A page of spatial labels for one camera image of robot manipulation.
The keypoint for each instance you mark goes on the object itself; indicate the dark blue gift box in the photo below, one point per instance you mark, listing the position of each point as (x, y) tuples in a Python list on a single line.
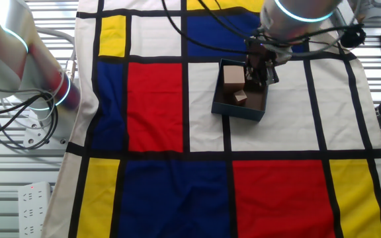
[(237, 112)]

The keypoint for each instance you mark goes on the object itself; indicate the colour block patterned cloth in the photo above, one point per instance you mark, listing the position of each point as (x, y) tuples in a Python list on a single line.
[(177, 191)]

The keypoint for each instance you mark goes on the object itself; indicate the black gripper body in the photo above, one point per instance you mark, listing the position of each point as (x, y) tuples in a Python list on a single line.
[(266, 54)]

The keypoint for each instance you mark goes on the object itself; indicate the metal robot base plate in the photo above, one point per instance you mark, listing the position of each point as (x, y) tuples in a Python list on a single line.
[(31, 142)]

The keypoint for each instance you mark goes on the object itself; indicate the crumpled white paper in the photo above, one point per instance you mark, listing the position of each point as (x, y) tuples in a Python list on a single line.
[(375, 6)]

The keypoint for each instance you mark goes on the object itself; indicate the large wooden cube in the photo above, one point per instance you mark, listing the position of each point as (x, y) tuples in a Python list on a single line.
[(233, 77)]

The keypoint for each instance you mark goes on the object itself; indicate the white power strip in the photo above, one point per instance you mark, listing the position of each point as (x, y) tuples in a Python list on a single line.
[(33, 208)]

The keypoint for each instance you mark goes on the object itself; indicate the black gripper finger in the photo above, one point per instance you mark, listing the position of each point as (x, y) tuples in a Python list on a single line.
[(264, 80), (253, 71)]

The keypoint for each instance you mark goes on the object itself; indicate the small wooden cube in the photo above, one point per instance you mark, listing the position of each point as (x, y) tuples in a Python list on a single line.
[(240, 97)]

